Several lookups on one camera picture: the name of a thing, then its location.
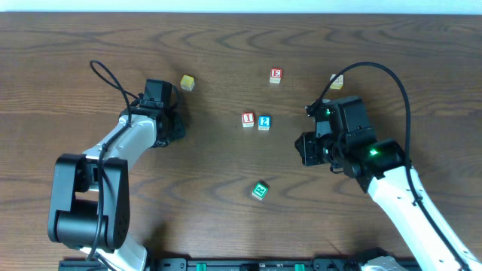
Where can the red letter E block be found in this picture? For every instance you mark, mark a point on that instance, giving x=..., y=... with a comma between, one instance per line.
x=275, y=76

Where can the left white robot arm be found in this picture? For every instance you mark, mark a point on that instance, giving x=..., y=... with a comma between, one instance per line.
x=90, y=197

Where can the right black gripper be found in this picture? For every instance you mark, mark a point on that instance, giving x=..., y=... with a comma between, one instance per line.
x=306, y=149

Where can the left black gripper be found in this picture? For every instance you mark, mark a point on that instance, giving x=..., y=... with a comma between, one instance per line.
x=175, y=128

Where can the red letter I block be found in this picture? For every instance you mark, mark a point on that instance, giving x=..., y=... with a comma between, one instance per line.
x=248, y=119

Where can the yellow wooden block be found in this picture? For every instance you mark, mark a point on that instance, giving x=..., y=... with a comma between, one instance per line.
x=187, y=83

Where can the plain tan wooden block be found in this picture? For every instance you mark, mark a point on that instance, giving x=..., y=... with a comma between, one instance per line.
x=338, y=84

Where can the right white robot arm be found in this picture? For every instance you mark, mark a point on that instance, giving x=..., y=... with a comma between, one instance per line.
x=401, y=195

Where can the blue number 2 block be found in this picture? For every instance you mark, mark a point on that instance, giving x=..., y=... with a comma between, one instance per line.
x=264, y=123

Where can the green letter R block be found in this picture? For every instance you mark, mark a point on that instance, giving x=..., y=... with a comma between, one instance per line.
x=260, y=190

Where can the black mounting rail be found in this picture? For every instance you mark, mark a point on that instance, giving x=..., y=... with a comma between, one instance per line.
x=181, y=264

